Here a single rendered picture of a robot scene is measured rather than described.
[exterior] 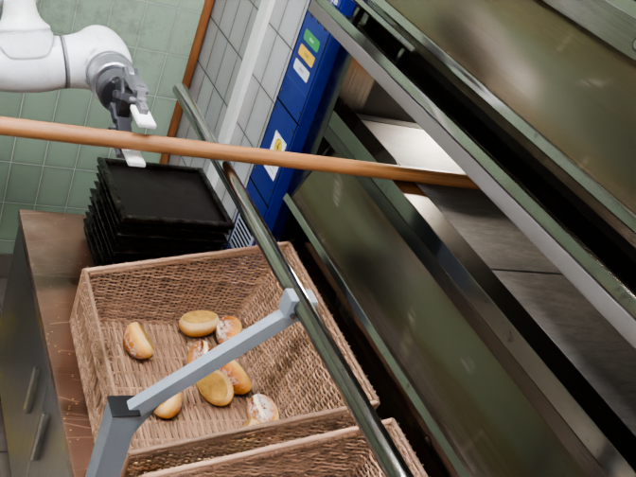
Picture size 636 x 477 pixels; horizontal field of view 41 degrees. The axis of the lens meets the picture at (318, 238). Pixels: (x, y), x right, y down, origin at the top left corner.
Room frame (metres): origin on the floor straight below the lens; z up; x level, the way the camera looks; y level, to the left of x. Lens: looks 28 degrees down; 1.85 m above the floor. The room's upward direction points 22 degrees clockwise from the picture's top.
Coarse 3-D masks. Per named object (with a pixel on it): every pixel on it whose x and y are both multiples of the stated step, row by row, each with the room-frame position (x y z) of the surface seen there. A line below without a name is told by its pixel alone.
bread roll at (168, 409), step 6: (174, 396) 1.38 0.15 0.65; (180, 396) 1.39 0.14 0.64; (168, 402) 1.36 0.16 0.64; (174, 402) 1.37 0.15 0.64; (180, 402) 1.39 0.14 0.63; (162, 408) 1.35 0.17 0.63; (168, 408) 1.36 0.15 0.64; (174, 408) 1.37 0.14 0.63; (180, 408) 1.39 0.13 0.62; (156, 414) 1.35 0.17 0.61; (162, 414) 1.35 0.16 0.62; (168, 414) 1.35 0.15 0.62; (174, 414) 1.37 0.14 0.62
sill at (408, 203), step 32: (352, 128) 1.81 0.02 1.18; (384, 160) 1.70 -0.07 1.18; (384, 192) 1.62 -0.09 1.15; (416, 192) 1.60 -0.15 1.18; (416, 224) 1.51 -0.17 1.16; (448, 224) 1.51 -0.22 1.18; (448, 256) 1.41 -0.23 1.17; (480, 288) 1.32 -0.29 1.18; (512, 320) 1.25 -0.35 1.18; (512, 352) 1.21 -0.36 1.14; (544, 352) 1.19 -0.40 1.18; (544, 384) 1.14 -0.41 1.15; (576, 384) 1.13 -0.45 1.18; (576, 416) 1.08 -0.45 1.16; (608, 416) 1.08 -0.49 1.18; (608, 448) 1.02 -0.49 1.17
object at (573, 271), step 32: (384, 32) 1.89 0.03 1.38; (416, 64) 1.73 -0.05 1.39; (448, 96) 1.60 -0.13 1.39; (480, 128) 1.48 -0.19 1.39; (512, 160) 1.37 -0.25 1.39; (544, 192) 1.28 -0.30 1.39; (576, 224) 1.20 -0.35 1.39; (608, 256) 1.12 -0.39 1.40; (576, 288) 0.99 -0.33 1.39; (608, 320) 0.94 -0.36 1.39
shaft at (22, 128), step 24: (0, 120) 1.19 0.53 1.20; (24, 120) 1.21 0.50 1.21; (96, 144) 1.27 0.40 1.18; (120, 144) 1.29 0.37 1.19; (144, 144) 1.31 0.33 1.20; (168, 144) 1.34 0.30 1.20; (192, 144) 1.37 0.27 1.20; (216, 144) 1.40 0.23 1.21; (312, 168) 1.50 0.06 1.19; (336, 168) 1.53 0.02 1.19; (360, 168) 1.56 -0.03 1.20; (384, 168) 1.59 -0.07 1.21; (408, 168) 1.63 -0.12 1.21
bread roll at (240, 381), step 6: (234, 360) 1.57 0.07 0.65; (222, 366) 1.55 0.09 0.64; (228, 366) 1.54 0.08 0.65; (234, 366) 1.54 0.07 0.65; (240, 366) 1.55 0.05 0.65; (222, 372) 1.54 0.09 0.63; (228, 372) 1.53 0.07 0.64; (234, 372) 1.53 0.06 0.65; (240, 372) 1.53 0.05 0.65; (228, 378) 1.52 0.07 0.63; (234, 378) 1.52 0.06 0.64; (240, 378) 1.52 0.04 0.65; (246, 378) 1.53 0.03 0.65; (234, 384) 1.51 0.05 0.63; (240, 384) 1.52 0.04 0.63; (246, 384) 1.52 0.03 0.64; (234, 390) 1.51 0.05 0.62; (240, 390) 1.51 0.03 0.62; (246, 390) 1.52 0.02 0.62
